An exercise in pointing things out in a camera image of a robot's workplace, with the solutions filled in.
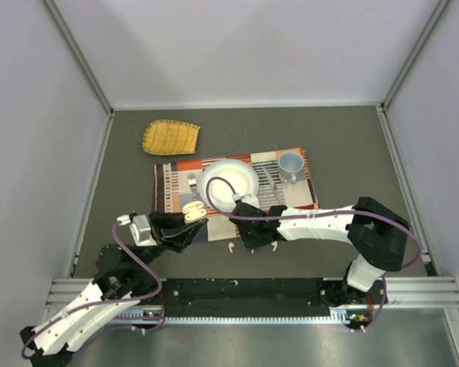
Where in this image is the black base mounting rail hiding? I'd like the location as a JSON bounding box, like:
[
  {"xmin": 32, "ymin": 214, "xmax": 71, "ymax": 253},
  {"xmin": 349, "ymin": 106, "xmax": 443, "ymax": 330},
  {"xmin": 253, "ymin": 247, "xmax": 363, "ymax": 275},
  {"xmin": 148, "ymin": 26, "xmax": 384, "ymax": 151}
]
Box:
[{"xmin": 162, "ymin": 278, "xmax": 384, "ymax": 318}]

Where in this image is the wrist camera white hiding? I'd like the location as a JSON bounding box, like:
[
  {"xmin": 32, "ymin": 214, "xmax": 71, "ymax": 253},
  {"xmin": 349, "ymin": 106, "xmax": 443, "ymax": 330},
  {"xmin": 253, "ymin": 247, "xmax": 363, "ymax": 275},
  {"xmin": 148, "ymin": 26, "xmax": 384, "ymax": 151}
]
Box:
[
  {"xmin": 232, "ymin": 193, "xmax": 260, "ymax": 208},
  {"xmin": 117, "ymin": 213, "xmax": 157, "ymax": 247}
]

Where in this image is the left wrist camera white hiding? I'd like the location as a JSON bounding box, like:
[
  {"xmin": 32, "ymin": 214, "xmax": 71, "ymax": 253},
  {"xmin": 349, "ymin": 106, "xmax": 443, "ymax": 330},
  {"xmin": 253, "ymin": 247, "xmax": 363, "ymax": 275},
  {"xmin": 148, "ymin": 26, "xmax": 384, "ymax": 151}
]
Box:
[{"xmin": 117, "ymin": 213, "xmax": 157, "ymax": 247}]

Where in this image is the colourful patchwork placemat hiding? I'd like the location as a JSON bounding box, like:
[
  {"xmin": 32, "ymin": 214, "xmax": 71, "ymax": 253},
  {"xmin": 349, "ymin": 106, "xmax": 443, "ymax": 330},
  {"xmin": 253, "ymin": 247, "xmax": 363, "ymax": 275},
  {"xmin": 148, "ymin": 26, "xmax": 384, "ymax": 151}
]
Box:
[{"xmin": 154, "ymin": 147, "xmax": 321, "ymax": 244}]

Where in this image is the white earbud charging case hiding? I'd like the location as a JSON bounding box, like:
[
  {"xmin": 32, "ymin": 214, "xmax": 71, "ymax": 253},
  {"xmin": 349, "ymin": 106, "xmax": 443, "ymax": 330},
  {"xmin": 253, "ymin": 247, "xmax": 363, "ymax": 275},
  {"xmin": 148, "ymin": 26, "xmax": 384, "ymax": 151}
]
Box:
[{"xmin": 182, "ymin": 201, "xmax": 207, "ymax": 223}]

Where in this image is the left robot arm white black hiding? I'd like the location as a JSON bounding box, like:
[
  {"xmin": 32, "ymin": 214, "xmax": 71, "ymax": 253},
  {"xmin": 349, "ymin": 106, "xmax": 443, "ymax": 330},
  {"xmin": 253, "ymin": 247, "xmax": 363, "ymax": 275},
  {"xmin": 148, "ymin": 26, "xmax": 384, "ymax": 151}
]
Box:
[{"xmin": 20, "ymin": 209, "xmax": 208, "ymax": 365}]

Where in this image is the silver fork pink handle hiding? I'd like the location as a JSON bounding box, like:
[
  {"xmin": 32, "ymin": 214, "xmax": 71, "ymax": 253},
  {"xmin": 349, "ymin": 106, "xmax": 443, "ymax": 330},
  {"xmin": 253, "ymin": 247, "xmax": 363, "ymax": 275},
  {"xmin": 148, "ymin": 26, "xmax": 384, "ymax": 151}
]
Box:
[{"xmin": 187, "ymin": 172, "xmax": 198, "ymax": 201}]

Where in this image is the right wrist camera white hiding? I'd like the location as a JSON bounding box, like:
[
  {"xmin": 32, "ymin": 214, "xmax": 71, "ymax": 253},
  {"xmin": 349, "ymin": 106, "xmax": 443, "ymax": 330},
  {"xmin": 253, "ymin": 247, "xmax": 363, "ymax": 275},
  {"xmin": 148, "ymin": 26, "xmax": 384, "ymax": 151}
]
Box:
[{"xmin": 232, "ymin": 193, "xmax": 260, "ymax": 208}]

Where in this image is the white round plate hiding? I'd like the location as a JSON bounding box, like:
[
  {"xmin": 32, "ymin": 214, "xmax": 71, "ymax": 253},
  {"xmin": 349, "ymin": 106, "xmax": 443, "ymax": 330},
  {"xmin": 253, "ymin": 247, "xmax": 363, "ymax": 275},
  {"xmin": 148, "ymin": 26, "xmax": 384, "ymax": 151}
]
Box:
[{"xmin": 197, "ymin": 159, "xmax": 259, "ymax": 212}]

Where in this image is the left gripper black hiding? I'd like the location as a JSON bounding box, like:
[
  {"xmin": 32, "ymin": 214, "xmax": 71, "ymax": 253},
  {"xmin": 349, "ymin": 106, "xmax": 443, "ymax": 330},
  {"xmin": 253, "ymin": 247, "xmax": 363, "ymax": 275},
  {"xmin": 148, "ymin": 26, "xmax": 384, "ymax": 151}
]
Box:
[{"xmin": 131, "ymin": 208, "xmax": 209, "ymax": 272}]

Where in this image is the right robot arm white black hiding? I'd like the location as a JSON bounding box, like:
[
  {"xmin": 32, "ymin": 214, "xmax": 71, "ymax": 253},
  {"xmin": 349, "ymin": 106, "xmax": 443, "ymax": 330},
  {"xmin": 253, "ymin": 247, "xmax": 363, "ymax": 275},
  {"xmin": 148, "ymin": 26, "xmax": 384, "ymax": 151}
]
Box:
[{"xmin": 228, "ymin": 196, "xmax": 409, "ymax": 307}]

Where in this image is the aluminium frame post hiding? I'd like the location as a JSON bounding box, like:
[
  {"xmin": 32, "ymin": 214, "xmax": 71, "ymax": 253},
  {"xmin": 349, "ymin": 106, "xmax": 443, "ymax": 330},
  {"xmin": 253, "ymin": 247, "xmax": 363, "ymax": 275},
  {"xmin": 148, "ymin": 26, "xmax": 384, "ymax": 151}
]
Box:
[
  {"xmin": 380, "ymin": 0, "xmax": 452, "ymax": 113},
  {"xmin": 41, "ymin": 0, "xmax": 115, "ymax": 116}
]

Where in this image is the light blue mug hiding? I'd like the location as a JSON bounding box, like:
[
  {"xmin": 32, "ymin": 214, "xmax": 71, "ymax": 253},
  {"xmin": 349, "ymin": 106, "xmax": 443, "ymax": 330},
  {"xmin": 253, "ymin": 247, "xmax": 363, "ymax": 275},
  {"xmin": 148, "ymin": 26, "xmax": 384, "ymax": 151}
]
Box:
[{"xmin": 278, "ymin": 151, "xmax": 304, "ymax": 184}]

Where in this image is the aluminium frame left post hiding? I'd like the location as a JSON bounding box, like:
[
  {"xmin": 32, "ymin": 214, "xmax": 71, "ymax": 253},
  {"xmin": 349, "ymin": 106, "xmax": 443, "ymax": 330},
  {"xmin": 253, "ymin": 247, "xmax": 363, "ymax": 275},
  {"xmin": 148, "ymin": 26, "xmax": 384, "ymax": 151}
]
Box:
[{"xmin": 41, "ymin": 0, "xmax": 115, "ymax": 116}]

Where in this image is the aluminium frame front beam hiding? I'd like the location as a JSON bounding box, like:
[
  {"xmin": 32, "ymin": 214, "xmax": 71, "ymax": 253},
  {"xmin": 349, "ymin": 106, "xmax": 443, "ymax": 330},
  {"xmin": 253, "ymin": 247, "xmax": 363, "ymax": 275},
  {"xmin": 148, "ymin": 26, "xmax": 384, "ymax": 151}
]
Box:
[{"xmin": 45, "ymin": 277, "xmax": 459, "ymax": 326}]

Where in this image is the aluminium frame right post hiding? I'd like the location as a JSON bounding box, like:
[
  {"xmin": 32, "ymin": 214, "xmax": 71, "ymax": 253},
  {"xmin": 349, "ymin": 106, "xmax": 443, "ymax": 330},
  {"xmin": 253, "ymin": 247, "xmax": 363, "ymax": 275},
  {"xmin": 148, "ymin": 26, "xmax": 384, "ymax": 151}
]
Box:
[{"xmin": 380, "ymin": 0, "xmax": 452, "ymax": 113}]

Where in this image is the yellow woven cloth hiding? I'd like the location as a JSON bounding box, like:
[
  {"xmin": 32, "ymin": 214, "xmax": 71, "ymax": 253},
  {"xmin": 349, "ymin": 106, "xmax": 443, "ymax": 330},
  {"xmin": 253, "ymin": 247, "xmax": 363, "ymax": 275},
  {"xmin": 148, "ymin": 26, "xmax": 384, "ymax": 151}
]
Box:
[{"xmin": 142, "ymin": 119, "xmax": 200, "ymax": 156}]

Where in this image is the silver knife pink handle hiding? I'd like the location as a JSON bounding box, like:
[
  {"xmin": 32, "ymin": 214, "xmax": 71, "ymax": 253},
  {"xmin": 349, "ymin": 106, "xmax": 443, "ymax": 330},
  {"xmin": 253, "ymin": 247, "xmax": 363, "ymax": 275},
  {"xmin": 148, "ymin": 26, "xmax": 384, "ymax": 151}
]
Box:
[{"xmin": 262, "ymin": 166, "xmax": 285, "ymax": 206}]

